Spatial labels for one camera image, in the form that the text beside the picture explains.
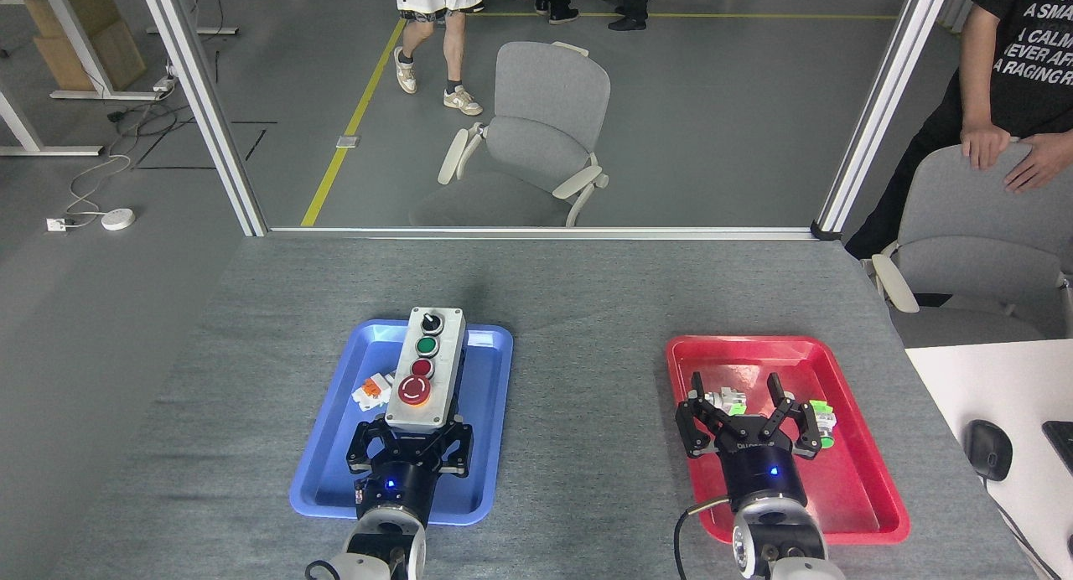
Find cardboard box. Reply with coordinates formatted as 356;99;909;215
23;0;148;93

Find grey office chair white arms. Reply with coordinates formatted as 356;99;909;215
408;41;611;228
863;142;1073;350

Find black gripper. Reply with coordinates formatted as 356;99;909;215
676;373;822;507
346;417;474;514

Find black mouse cable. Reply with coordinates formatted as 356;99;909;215
985;478;1049;580

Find white green switch module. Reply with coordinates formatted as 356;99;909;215
702;386;749;417

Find blue plastic tray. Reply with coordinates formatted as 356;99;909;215
289;318;514;526

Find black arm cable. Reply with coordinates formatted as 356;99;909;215
675;496;732;580

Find white four-button control box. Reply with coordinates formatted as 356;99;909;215
384;307;466;434

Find white floor cable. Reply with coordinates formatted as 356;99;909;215
65;153;133;225

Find red plastic tray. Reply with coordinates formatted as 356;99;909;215
665;335;911;546

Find black keyboard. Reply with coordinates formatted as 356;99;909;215
1042;421;1073;472

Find red push button switch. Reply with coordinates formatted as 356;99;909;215
350;372;397;412

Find person's right hand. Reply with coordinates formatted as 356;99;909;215
960;123;1011;172

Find person in black trousers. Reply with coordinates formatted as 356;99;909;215
608;0;651;33

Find person in black shirt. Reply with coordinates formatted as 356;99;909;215
844;0;1073;308

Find green push button switch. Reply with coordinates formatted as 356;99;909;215
807;400;837;448

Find person's left hand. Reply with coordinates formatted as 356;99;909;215
1003;132;1073;194

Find white desk frame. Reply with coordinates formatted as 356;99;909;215
34;0;168;101
0;85;103;158

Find white desk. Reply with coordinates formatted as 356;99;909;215
904;339;1073;580

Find black computer mouse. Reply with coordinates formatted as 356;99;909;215
964;419;1013;483

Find silver aluminium post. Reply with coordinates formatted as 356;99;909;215
134;0;269;237
811;0;956;241

